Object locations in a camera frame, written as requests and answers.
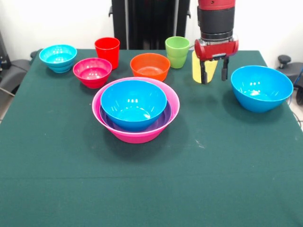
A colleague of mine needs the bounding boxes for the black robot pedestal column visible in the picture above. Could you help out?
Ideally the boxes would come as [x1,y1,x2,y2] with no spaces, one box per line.
[108,0,191,50]

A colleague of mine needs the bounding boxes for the purple shallow bowl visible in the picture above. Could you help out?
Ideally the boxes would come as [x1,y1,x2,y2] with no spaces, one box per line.
[99,101,173,134]

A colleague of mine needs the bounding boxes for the yellow cup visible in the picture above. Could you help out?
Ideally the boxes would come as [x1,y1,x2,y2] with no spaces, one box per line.
[192,51,219,84]

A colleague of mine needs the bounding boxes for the small crimson bowl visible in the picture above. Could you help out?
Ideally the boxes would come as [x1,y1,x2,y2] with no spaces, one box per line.
[72,57,113,89]

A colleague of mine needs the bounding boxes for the dark green tablecloth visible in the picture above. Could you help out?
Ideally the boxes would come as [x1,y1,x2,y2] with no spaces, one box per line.
[0,48,303,227]

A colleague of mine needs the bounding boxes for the green cup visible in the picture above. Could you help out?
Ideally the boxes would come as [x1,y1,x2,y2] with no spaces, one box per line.
[165,36,191,70]

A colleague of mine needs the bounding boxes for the large pink bowl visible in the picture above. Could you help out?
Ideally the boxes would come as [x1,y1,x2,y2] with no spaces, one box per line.
[91,77,180,144]

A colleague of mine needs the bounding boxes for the red cup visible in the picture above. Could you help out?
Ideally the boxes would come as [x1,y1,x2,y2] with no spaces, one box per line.
[94,36,121,70]

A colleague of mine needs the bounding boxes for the small blue bowl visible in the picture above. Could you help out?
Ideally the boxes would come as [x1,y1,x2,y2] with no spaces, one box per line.
[47,61,74,74]
[39,44,78,68]

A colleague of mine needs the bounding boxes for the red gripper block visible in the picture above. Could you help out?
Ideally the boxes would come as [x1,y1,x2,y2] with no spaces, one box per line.
[194,35,240,85]

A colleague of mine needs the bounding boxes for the small orange bowl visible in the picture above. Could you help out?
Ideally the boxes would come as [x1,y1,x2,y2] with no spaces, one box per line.
[130,53,171,82]

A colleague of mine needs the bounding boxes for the medium blue bowl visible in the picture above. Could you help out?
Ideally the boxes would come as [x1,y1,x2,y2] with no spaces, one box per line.
[231,65,294,113]
[100,79,168,132]

